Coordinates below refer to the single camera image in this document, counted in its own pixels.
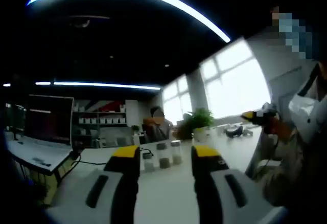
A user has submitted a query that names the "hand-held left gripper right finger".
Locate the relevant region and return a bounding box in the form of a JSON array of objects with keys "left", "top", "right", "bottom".
[{"left": 191, "top": 146, "right": 287, "bottom": 224}]

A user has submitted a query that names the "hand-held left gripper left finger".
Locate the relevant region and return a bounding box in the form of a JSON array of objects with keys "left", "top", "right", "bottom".
[{"left": 45, "top": 146, "right": 142, "bottom": 224}]

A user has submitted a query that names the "seasoning bottle brown powder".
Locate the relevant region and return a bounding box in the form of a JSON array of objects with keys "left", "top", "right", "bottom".
[{"left": 156, "top": 142, "right": 170, "bottom": 169}]

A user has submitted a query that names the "person's right hand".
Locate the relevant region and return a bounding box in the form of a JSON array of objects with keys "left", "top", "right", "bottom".
[{"left": 264, "top": 120, "right": 292, "bottom": 143}]

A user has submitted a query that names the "black and white headset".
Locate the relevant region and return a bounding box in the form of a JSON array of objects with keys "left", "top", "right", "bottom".
[{"left": 224, "top": 125, "right": 246, "bottom": 139}]

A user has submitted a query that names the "person's patterned clothing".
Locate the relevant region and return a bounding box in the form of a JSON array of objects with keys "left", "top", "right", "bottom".
[{"left": 256, "top": 131, "right": 327, "bottom": 208}]

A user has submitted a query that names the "large bright window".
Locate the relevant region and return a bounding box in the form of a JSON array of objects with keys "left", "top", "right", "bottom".
[
  {"left": 162, "top": 75, "right": 193, "bottom": 125},
  {"left": 200, "top": 37, "right": 272, "bottom": 119}
]

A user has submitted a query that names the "white chest device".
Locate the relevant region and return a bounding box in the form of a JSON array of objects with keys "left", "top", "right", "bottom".
[{"left": 288, "top": 62, "right": 327, "bottom": 147}]

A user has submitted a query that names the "large green potted plant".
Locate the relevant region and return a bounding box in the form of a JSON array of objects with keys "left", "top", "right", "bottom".
[{"left": 182, "top": 107, "right": 216, "bottom": 143}]

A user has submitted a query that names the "storage shelf with white boxes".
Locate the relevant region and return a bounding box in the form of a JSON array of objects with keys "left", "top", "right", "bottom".
[{"left": 72, "top": 103, "right": 128, "bottom": 148}]

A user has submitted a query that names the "silver laptop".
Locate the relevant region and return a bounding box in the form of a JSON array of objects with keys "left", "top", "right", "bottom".
[{"left": 6, "top": 95, "right": 75, "bottom": 176}]

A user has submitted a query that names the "straight ceiling light strip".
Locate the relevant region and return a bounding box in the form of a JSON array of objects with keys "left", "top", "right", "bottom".
[{"left": 2, "top": 80, "right": 161, "bottom": 91}]

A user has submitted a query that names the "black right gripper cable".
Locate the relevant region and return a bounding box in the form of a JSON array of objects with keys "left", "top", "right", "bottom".
[{"left": 260, "top": 133, "right": 279, "bottom": 167}]

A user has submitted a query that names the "black laptop cable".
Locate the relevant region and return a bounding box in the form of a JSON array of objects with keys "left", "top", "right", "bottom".
[{"left": 73, "top": 153, "right": 109, "bottom": 166}]

